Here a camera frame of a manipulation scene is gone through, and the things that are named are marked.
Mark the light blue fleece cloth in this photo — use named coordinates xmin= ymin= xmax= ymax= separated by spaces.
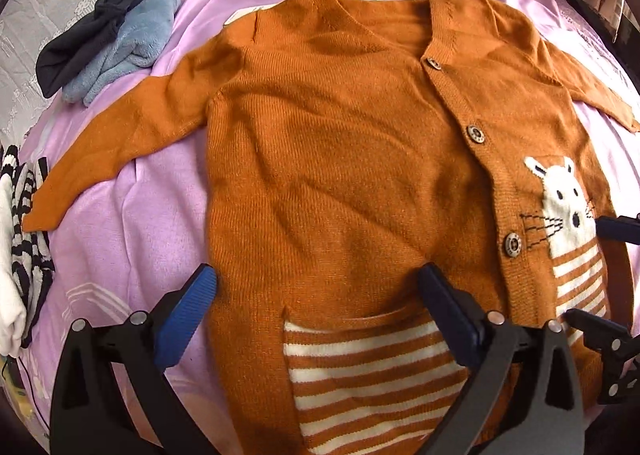
xmin=62 ymin=0 xmax=182 ymax=107

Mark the orange knitted cardigan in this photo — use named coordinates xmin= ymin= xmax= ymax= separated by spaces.
xmin=22 ymin=0 xmax=640 ymax=455

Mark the pink blanket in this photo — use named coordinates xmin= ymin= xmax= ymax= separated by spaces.
xmin=15 ymin=0 xmax=640 ymax=455

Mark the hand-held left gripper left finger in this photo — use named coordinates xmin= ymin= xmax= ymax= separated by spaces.
xmin=49 ymin=263 xmax=219 ymax=455

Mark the dark navy cloth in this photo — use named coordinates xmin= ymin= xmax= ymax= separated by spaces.
xmin=36 ymin=0 xmax=161 ymax=98

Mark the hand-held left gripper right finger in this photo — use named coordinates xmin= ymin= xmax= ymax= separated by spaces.
xmin=418 ymin=262 xmax=586 ymax=455

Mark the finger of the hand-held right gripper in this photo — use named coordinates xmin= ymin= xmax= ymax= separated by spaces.
xmin=564 ymin=307 xmax=640 ymax=406
xmin=596 ymin=215 xmax=640 ymax=242

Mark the black white striped garment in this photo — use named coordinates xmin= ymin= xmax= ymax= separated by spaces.
xmin=0 ymin=145 xmax=56 ymax=348

